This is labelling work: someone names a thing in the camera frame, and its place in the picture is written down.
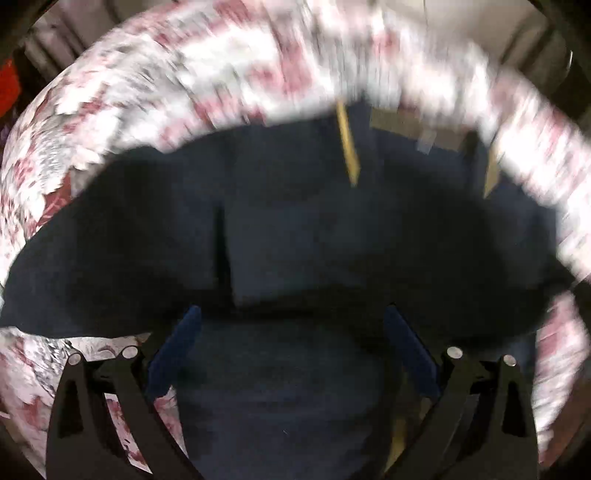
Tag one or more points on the floral bed sheet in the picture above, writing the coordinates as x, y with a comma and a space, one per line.
138, 69

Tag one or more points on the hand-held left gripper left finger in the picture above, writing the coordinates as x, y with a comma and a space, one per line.
178, 350

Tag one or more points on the red plush toy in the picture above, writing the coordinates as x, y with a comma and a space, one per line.
8, 87

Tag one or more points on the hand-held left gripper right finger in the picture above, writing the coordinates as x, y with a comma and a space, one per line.
411, 355

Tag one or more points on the navy shorts with yellow stripes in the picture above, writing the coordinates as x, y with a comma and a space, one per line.
300, 230

